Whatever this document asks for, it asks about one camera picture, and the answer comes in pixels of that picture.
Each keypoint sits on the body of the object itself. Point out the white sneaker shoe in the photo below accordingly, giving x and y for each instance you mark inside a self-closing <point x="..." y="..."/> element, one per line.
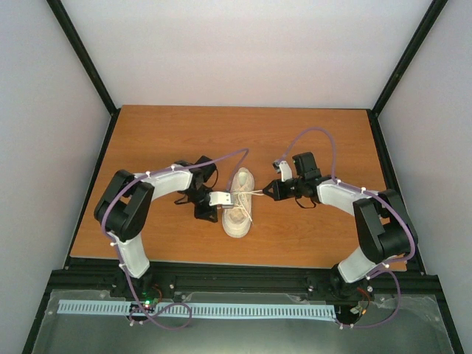
<point x="242" y="181"/>

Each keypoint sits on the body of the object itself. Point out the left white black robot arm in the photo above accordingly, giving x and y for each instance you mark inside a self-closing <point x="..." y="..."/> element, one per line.
<point x="124" y="206"/>

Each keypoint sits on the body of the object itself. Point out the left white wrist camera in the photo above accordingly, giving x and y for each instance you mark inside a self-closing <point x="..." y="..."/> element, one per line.
<point x="222" y="199"/>

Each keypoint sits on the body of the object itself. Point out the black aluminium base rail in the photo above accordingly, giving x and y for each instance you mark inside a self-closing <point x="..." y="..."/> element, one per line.
<point x="172" y="280"/>

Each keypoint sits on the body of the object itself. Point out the light blue slotted cable duct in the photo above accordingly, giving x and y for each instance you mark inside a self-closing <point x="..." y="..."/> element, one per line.
<point x="198" y="310"/>

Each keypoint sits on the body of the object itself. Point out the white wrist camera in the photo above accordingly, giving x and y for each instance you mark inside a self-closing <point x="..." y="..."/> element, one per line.
<point x="222" y="199"/>
<point x="283" y="168"/>

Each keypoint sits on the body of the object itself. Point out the right black frame post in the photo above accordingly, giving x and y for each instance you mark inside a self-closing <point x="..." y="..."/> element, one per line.
<point x="420" y="34"/>

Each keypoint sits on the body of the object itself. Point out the black frame post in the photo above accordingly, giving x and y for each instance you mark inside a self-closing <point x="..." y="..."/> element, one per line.
<point x="73" y="37"/>
<point x="420" y="34"/>

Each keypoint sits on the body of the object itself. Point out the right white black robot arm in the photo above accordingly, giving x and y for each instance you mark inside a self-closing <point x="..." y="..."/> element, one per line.
<point x="385" y="231"/>

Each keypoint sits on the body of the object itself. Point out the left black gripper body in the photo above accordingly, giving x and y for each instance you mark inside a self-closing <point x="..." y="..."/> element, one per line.
<point x="199" y="212"/>

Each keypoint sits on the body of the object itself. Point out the left black frame post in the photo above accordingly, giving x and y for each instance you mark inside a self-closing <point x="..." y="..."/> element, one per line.
<point x="73" y="37"/>

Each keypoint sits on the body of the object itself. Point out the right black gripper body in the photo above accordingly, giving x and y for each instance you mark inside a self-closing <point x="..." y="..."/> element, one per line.
<point x="282" y="194"/>

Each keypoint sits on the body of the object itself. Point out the white shoelace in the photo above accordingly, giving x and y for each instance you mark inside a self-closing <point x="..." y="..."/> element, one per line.
<point x="238" y="219"/>

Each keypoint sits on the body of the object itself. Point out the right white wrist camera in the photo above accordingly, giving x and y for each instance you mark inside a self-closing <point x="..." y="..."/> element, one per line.
<point x="283" y="168"/>

